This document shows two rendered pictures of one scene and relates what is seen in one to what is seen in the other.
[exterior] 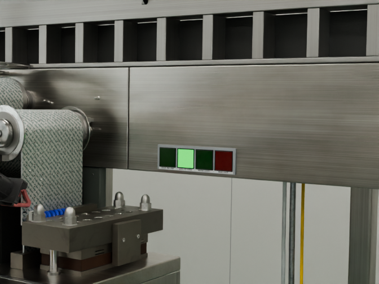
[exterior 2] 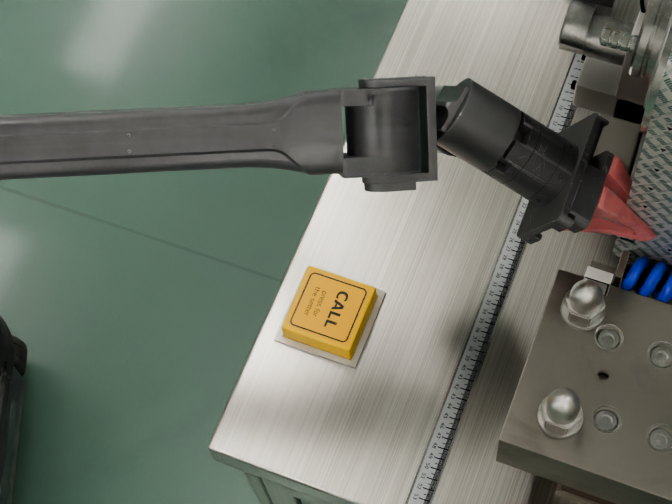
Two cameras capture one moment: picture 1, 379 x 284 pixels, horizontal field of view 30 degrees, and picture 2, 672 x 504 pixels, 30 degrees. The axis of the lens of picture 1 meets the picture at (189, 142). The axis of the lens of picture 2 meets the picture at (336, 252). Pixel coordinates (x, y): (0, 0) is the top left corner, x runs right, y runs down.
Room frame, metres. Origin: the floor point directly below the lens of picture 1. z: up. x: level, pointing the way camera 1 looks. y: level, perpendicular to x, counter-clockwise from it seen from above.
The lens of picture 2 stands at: (1.58, 0.00, 2.00)
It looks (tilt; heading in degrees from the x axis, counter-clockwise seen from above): 64 degrees down; 88
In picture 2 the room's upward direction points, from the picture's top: 10 degrees counter-clockwise
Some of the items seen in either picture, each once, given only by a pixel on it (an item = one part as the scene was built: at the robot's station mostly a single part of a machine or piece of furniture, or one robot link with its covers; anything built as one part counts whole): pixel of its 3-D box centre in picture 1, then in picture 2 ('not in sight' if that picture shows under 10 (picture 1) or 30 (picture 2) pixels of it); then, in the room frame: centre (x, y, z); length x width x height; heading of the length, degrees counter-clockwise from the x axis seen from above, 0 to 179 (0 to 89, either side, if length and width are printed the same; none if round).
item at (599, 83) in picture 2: not in sight; (605, 124); (1.85, 0.54, 1.05); 0.06 x 0.05 x 0.31; 148
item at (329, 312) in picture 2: not in sight; (329, 311); (1.58, 0.47, 0.91); 0.07 x 0.07 x 0.02; 58
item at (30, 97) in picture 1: (19, 101); not in sight; (2.24, 0.54, 1.33); 0.07 x 0.07 x 0.07; 58
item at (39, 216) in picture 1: (39, 212); (585, 299); (1.79, 0.38, 1.05); 0.04 x 0.04 x 0.04
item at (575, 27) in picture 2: not in sight; (577, 27); (1.82, 0.56, 1.18); 0.04 x 0.02 x 0.04; 58
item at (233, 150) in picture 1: (195, 159); not in sight; (1.93, -0.02, 1.18); 0.25 x 0.01 x 0.07; 58
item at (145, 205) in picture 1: (145, 202); not in sight; (2.01, 0.12, 1.05); 0.04 x 0.04 x 0.04
